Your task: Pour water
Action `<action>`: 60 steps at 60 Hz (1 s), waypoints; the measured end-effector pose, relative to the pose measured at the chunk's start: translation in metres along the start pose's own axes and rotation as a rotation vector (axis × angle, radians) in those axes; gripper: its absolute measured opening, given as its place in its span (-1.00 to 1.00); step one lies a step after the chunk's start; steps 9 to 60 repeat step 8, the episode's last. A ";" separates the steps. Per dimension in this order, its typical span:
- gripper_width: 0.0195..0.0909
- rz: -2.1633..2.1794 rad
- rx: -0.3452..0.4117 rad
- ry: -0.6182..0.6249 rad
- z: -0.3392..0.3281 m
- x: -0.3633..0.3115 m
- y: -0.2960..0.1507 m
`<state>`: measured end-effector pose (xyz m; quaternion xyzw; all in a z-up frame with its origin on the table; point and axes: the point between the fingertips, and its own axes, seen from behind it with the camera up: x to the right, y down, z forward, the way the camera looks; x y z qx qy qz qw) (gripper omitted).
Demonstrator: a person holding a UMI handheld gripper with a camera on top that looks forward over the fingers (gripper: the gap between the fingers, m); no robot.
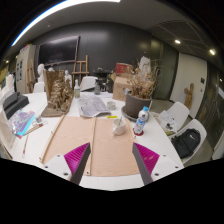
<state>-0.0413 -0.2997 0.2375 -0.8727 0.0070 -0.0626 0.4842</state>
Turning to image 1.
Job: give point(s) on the tall white plaster statue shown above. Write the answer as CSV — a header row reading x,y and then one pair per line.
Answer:
x,y
144,65

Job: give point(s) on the wooden figure statue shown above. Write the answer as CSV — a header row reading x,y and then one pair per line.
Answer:
x,y
189,96

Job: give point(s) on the grey plant saucer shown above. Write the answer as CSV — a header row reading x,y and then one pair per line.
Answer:
x,y
126,115

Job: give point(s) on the black boxes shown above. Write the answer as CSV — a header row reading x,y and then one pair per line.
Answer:
x,y
15,104

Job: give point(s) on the cardboard box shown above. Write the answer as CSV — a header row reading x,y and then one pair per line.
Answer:
x,y
120,88

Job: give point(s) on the small white plaster figure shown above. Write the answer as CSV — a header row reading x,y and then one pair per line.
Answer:
x,y
68,78

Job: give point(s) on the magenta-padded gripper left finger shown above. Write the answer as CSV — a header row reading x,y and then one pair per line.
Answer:
x,y
75,158

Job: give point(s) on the wooden easel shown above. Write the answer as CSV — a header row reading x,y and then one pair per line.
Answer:
x,y
30,75
81,70

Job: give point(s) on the colourful painting pad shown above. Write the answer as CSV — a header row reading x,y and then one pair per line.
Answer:
x,y
22,122

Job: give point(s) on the white chair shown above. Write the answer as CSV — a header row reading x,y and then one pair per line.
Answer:
x,y
181,110
88,83
196,125
38,87

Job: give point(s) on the white plaster bust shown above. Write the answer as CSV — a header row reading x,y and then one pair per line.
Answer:
x,y
40,71

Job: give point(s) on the black backpack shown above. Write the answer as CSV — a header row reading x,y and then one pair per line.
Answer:
x,y
186,143

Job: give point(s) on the yellow packet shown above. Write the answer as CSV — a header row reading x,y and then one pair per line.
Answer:
x,y
112,117

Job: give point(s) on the long ceiling light panel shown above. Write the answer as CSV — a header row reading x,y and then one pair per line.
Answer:
x,y
56,10

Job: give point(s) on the white cabinet with pictures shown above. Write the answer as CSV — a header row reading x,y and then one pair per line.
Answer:
x,y
23,66

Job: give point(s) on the white drink bottle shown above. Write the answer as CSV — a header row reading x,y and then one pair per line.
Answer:
x,y
140,123

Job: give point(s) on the white squeeze bottle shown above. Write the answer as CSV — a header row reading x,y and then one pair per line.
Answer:
x,y
77,90

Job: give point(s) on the golden-brown relief sculpture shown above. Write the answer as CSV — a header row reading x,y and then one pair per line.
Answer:
x,y
60,96

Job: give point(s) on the dark wall screen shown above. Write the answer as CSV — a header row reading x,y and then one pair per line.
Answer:
x,y
58,50

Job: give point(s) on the dried plant in grey pot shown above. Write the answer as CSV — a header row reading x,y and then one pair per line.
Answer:
x,y
136,105

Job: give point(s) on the printed newspaper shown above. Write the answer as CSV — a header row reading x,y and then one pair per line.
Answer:
x,y
93,106

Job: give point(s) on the papers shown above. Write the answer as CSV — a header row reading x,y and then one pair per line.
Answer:
x,y
166,118

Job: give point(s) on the round ceiling spotlight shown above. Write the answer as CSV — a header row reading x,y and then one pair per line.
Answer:
x,y
177,41
212,52

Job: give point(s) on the pale wooden panel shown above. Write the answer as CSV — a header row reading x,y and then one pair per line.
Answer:
x,y
111,153
71,133

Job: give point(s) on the small paint jar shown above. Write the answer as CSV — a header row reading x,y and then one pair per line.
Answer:
x,y
38,118

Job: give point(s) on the small round glass jar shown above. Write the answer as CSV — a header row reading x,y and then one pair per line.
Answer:
x,y
111,105

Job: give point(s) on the paint brush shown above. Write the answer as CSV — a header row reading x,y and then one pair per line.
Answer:
x,y
35,128

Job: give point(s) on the red box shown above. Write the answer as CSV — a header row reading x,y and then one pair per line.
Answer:
x,y
123,68

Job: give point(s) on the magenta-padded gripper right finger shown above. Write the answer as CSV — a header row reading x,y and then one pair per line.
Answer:
x,y
148,160

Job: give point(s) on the grey glass spray bottle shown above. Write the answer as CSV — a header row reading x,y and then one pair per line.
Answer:
x,y
97,89

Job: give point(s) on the white mug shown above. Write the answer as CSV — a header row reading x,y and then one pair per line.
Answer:
x,y
118,128

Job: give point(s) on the stick in mug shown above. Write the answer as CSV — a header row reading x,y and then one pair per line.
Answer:
x,y
119,120

